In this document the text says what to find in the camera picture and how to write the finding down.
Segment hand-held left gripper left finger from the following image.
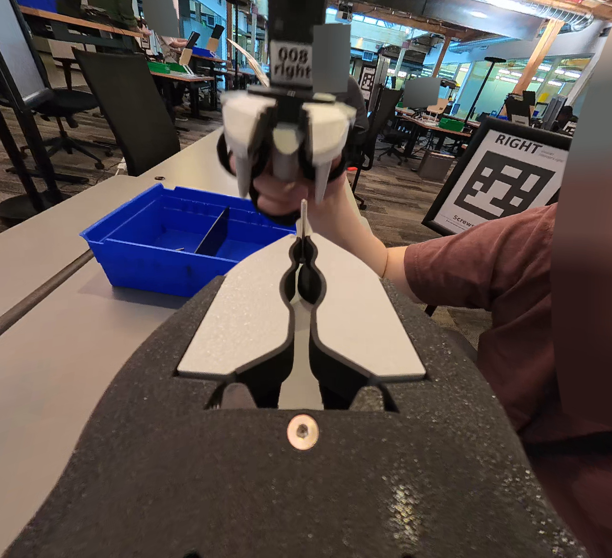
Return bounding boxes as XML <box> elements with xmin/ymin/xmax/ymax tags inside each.
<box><xmin>177</xmin><ymin>233</ymin><xmax>302</xmax><ymax>409</ymax></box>

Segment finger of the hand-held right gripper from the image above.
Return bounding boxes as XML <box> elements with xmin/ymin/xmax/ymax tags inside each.
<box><xmin>222</xmin><ymin>94</ymin><xmax>277</xmax><ymax>199</ymax></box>
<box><xmin>305</xmin><ymin>100</ymin><xmax>358</xmax><ymax>206</ymax></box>

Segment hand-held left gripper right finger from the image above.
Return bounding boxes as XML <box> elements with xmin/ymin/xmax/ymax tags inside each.
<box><xmin>305</xmin><ymin>232</ymin><xmax>427</xmax><ymax>409</ymax></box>

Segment long metal bolt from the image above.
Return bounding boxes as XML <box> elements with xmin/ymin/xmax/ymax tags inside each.
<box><xmin>299</xmin><ymin>199</ymin><xmax>310</xmax><ymax>263</ymax></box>

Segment blue divided parts bin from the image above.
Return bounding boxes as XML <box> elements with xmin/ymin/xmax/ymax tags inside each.
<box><xmin>80</xmin><ymin>184</ymin><xmax>297</xmax><ymax>298</ymax></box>

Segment person's right forearm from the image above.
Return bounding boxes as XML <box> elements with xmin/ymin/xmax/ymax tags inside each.
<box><xmin>366</xmin><ymin>226</ymin><xmax>414</xmax><ymax>301</ymax></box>

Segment person's right hand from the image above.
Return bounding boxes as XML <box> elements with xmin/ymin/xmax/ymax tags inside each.
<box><xmin>229</xmin><ymin>157</ymin><xmax>374</xmax><ymax>268</ymax></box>

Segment black office chair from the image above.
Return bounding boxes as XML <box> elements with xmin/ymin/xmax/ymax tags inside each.
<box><xmin>72</xmin><ymin>47</ymin><xmax>181</xmax><ymax>177</ymax></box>
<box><xmin>351</xmin><ymin>87</ymin><xmax>405</xmax><ymax>210</ymax></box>

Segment wooden top office desk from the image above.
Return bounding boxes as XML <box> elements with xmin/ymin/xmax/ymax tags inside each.
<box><xmin>150</xmin><ymin>68</ymin><xmax>217</xmax><ymax>120</ymax></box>
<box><xmin>397</xmin><ymin>114</ymin><xmax>479</xmax><ymax>154</ymax></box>

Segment grey waste bin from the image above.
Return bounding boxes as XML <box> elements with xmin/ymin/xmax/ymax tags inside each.
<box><xmin>418</xmin><ymin>151</ymin><xmax>456</xmax><ymax>181</ymax></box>

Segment black swivel chair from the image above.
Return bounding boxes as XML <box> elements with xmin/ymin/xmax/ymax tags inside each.
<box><xmin>30</xmin><ymin>87</ymin><xmax>114</xmax><ymax>172</ymax></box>

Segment black floor lamp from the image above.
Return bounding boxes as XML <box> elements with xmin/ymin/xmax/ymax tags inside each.
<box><xmin>471</xmin><ymin>55</ymin><xmax>508</xmax><ymax>114</ymax></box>

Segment black framed marker sign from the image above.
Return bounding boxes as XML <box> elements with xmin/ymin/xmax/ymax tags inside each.
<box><xmin>422</xmin><ymin>116</ymin><xmax>573</xmax><ymax>237</ymax></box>

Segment grey board on black stand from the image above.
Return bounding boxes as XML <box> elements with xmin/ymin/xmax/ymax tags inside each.
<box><xmin>0</xmin><ymin>0</ymin><xmax>91</xmax><ymax>222</ymax></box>

